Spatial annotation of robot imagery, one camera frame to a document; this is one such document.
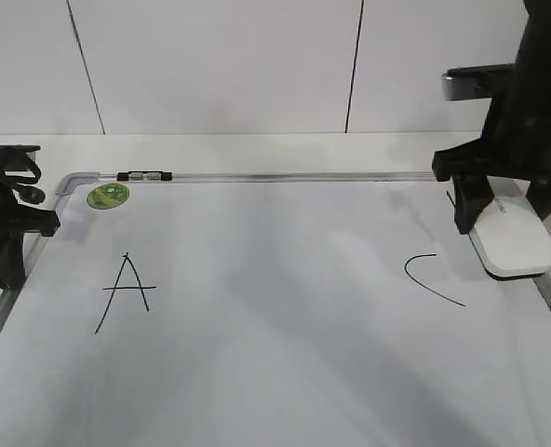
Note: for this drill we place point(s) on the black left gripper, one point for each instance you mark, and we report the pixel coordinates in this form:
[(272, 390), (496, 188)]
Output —
[(19, 214)]

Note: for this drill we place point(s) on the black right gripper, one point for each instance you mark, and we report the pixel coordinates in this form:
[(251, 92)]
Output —
[(515, 143)]

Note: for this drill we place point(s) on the white whiteboard eraser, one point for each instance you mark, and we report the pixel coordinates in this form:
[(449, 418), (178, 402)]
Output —
[(510, 239)]

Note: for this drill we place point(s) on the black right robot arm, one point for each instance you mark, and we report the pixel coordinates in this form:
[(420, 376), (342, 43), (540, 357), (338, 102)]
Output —
[(531, 77)]

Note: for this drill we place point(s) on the round green sticker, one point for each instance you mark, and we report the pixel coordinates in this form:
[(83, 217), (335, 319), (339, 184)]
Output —
[(108, 196)]

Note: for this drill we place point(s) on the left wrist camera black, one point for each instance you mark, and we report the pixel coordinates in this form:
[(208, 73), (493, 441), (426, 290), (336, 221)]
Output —
[(17, 156)]

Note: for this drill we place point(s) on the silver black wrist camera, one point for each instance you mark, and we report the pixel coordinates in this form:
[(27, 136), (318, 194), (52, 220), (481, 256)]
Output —
[(475, 82)]

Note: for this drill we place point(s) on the black and silver frame clip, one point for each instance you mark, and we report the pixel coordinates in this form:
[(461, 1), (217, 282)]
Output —
[(144, 176)]

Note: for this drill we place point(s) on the white whiteboard with grey frame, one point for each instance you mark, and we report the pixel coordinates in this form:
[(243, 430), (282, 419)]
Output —
[(272, 314)]

